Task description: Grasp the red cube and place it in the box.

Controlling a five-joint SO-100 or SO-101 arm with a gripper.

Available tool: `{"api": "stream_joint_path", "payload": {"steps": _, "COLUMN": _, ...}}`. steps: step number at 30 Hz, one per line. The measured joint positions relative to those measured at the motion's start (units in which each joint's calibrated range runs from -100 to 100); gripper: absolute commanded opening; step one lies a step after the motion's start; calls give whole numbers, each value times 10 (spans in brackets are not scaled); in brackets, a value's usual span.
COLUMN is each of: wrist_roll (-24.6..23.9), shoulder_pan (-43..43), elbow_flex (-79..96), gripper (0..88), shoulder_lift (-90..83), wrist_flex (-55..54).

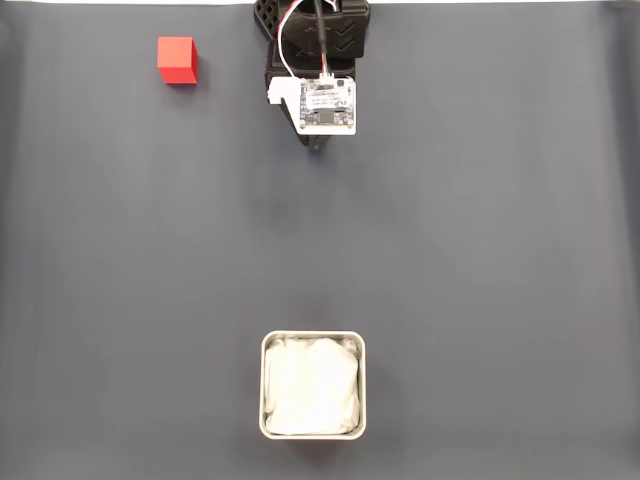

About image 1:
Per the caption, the red cube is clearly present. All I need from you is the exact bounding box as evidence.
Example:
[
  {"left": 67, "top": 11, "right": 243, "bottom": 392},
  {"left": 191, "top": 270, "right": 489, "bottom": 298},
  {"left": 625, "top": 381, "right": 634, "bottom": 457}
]
[{"left": 156, "top": 35, "right": 200, "bottom": 86}]

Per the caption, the beige square box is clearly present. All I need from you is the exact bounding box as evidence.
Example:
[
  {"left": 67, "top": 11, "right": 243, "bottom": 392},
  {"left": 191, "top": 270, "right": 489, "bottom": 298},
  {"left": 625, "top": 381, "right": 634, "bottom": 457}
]
[{"left": 258, "top": 329, "right": 367, "bottom": 442}]

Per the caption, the dark blue-grey table mat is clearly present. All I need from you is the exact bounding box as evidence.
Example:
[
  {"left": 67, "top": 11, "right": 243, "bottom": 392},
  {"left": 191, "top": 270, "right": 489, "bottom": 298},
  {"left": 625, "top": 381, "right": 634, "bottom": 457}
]
[{"left": 0, "top": 2, "right": 640, "bottom": 480}]

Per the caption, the white tissue paper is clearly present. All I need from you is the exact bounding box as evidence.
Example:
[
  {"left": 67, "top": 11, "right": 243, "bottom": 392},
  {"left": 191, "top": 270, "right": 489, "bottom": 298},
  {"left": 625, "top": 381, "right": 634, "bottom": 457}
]
[{"left": 264, "top": 337, "right": 362, "bottom": 436}]

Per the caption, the black camera cable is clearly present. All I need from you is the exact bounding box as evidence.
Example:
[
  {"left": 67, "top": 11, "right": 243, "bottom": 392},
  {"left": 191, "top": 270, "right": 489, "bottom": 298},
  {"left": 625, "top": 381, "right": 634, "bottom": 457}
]
[{"left": 312, "top": 0, "right": 332, "bottom": 77}]

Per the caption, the camera board on white mount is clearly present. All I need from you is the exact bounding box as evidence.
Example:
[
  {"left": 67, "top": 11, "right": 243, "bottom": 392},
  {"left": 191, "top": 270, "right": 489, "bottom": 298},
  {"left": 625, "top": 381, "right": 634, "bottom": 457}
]
[{"left": 268, "top": 73, "right": 359, "bottom": 137}]

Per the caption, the white red servo cable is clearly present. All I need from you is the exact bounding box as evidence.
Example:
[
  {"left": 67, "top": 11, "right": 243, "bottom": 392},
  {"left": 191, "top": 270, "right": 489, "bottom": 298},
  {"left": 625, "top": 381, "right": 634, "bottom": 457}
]
[{"left": 276, "top": 0, "right": 305, "bottom": 80}]

